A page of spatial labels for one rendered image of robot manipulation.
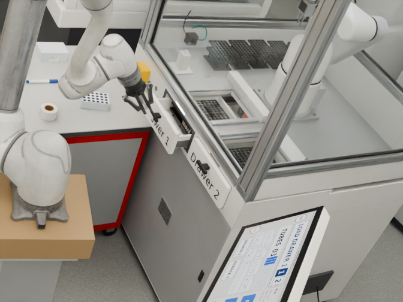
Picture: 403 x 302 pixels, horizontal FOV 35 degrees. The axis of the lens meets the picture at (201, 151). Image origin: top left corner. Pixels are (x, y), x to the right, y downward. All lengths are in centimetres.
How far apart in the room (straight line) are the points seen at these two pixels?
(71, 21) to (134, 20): 33
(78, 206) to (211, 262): 64
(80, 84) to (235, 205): 70
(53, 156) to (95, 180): 95
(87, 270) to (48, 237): 107
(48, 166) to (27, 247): 28
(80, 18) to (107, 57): 94
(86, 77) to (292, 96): 71
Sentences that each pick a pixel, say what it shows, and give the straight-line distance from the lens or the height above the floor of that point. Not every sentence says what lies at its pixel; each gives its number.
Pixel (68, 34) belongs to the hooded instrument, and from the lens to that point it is 328.
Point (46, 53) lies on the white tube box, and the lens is 300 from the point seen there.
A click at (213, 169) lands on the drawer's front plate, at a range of 244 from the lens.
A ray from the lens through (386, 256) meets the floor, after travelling 400.
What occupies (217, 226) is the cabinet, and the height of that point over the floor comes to 74.
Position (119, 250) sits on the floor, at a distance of 328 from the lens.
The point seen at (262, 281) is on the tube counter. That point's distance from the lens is 186.
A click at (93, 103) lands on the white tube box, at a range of 279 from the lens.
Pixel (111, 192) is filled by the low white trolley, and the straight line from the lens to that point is 303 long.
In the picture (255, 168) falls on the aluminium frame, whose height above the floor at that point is 109.
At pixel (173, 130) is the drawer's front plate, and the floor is 93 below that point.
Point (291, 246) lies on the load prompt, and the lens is 194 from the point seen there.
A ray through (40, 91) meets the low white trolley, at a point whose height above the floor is 76.
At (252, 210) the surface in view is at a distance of 239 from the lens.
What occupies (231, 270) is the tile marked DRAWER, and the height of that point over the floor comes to 101.
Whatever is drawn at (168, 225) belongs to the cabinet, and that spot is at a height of 45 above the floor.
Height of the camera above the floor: 243
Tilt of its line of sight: 37 degrees down
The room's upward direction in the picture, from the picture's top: 21 degrees clockwise
